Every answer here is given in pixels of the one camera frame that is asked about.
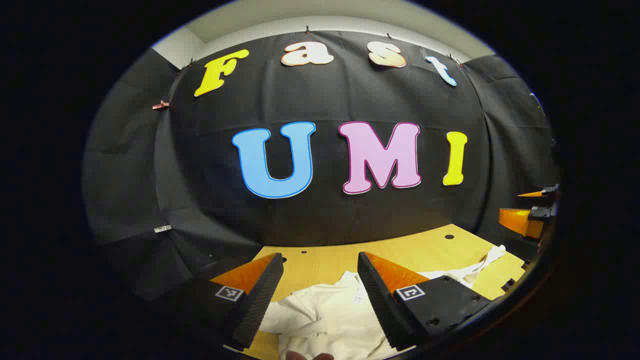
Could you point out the black backdrop cloth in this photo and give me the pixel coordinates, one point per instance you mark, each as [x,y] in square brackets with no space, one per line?
[320,100]

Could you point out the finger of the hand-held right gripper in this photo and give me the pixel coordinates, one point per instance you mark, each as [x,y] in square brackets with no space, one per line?
[520,220]
[550,190]

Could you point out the red backdrop clip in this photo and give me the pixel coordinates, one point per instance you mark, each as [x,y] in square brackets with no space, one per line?
[160,105]

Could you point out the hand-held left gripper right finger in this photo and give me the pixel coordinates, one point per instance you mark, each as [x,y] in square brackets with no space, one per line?
[380,305]

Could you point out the cream white sweatshirt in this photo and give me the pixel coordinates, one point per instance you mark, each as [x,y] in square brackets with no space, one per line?
[320,310]

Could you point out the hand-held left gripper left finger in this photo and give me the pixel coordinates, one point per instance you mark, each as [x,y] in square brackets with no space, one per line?
[262,295]

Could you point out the white backdrop clip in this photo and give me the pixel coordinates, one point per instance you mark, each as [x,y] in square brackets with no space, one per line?
[162,228]

